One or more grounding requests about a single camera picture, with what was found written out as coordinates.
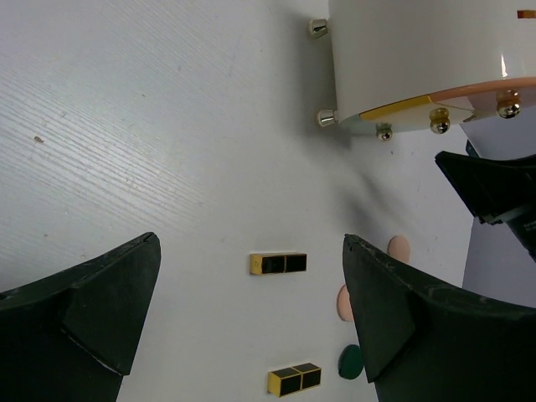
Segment peach round makeup puff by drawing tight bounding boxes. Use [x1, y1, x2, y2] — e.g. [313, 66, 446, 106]
[337, 285, 354, 322]
[387, 235, 411, 264]

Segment white cylindrical drawer organizer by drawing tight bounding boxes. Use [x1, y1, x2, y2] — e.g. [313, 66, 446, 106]
[307, 1, 535, 126]

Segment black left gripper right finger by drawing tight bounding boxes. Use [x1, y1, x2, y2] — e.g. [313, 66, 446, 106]
[343, 234, 535, 401]

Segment black gold lipstick case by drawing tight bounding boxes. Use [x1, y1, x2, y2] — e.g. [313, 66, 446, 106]
[266, 363, 322, 398]
[250, 253, 307, 276]

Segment yellow drawer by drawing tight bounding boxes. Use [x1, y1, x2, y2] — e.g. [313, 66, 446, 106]
[359, 95, 478, 135]

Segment orange top drawer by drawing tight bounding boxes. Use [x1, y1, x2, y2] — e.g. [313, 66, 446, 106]
[430, 77, 535, 122]

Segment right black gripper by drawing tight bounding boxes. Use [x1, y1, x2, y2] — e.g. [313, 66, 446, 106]
[435, 151, 535, 258]

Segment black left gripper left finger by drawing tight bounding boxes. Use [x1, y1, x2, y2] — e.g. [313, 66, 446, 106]
[1, 233, 161, 401]

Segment plain dark green puff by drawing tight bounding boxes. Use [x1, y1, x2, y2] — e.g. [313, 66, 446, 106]
[338, 344, 363, 380]

